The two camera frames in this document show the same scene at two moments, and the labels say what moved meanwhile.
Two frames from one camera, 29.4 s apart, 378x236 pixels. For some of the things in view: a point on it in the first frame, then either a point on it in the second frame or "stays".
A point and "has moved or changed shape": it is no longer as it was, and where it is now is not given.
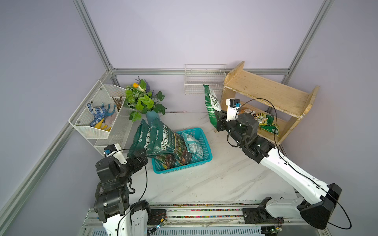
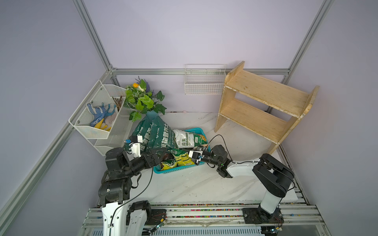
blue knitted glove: x=98 y=113 stays
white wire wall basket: x=196 y=75 stays
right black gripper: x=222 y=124 → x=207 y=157
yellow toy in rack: x=99 y=124 stays
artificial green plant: x=139 y=97 stays
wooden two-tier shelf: x=277 y=111 stays
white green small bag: x=212 y=104 → x=185 y=139
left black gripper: x=137 y=164 → x=155 y=161
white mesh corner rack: x=103 y=117 stays
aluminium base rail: x=207 y=219 stays
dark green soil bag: x=163 y=139 has moved or changed shape
